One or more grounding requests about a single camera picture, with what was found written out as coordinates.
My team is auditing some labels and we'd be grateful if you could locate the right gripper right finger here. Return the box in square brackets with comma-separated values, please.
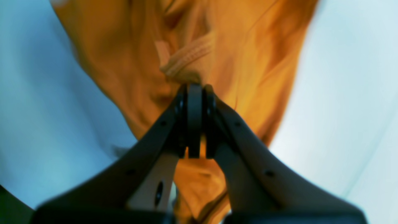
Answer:
[204, 85, 367, 224]

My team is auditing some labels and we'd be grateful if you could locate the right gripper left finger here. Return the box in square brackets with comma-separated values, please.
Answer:
[31, 86, 187, 224]

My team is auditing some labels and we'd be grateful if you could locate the orange t-shirt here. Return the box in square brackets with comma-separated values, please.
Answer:
[50, 0, 319, 224]

